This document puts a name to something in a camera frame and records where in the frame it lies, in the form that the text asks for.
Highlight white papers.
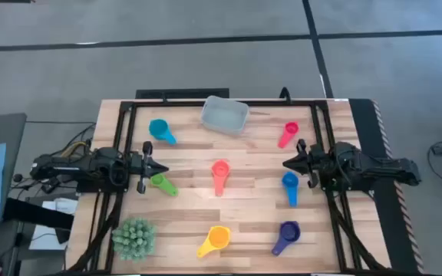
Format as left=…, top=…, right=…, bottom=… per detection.
left=28, top=197, right=79, bottom=251

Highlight yellow measuring cup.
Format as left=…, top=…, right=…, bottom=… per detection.
left=196, top=225, right=232, bottom=259

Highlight black floor vent grille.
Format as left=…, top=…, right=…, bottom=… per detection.
left=135, top=88, right=230, bottom=100

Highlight green artificial plant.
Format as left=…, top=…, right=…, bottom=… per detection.
left=111, top=216, right=157, bottom=263

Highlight purple measuring cup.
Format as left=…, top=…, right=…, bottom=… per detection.
left=271, top=220, right=302, bottom=257

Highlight grey plastic basket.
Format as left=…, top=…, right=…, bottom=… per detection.
left=200, top=95, right=250, bottom=136

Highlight green measuring cup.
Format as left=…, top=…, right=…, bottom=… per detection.
left=150, top=172, right=179, bottom=197

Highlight yellow and black cable bundle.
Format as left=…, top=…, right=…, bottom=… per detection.
left=59, top=140, right=91, bottom=158

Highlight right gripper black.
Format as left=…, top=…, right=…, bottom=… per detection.
left=282, top=138, right=324, bottom=189

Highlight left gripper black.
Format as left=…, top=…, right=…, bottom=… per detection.
left=128, top=140, right=170, bottom=195

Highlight teal measuring cup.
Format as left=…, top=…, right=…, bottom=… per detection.
left=148, top=118, right=177, bottom=146

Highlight pink measuring cup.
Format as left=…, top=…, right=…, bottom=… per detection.
left=277, top=121, right=300, bottom=150

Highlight grey side table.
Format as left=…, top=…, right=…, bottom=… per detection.
left=0, top=113, right=28, bottom=265

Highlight coral measuring cup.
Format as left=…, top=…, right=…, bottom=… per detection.
left=211, top=159, right=231, bottom=197

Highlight blue measuring cup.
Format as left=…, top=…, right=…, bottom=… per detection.
left=281, top=171, right=299, bottom=208

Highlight black bar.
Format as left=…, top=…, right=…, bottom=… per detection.
left=4, top=198, right=75, bottom=231

